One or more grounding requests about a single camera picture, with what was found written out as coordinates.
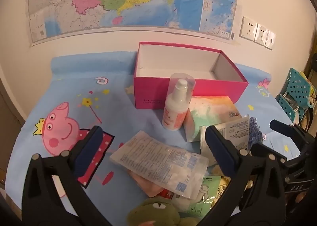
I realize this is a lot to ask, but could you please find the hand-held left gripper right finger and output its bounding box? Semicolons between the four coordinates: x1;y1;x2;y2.
198;125;289;226

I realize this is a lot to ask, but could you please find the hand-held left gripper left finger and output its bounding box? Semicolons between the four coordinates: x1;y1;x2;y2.
22;125;112;226

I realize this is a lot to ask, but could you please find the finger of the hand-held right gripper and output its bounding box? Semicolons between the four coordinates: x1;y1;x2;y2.
270;120;310;158

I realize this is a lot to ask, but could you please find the silver sachet packet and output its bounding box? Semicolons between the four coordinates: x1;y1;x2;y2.
199;114;250;161

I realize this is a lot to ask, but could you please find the blue checkered scrunchie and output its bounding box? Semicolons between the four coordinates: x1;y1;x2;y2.
248;116;263;151

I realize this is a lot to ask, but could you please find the gold tissue pack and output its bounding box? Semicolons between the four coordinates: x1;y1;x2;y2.
218;176;254;199

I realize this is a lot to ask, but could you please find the green wipe packet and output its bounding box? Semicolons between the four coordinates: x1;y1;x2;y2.
188;175;222;219

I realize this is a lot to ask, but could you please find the pastel tissue pack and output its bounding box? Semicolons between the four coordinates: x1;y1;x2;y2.
184;96;244;142

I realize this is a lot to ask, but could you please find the pink packet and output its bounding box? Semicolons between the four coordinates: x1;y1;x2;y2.
127;170;164;198

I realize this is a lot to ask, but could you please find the clear cotton pad packet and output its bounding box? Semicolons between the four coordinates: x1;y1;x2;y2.
109;130;209;199

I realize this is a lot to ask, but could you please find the green frog plush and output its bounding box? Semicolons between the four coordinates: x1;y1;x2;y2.
127;196;199;226

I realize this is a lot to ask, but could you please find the pink cardboard box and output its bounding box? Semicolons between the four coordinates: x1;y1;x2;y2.
133;41;249;110

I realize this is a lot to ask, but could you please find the teal perforated basket rack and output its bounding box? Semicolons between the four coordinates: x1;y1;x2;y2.
275;68;316;125

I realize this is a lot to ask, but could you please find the white pump lotion bottle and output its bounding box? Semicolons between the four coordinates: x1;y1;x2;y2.
161;73;196;131

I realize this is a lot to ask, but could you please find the printed cartoon blanket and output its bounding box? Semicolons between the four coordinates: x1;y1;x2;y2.
5;51;305;226

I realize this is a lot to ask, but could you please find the white wall socket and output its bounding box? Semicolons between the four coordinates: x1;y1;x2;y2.
240;16;258;41
254;23;269;45
264;29;276;50

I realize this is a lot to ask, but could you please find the wall map poster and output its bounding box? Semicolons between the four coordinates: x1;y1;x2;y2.
26;0;239;46

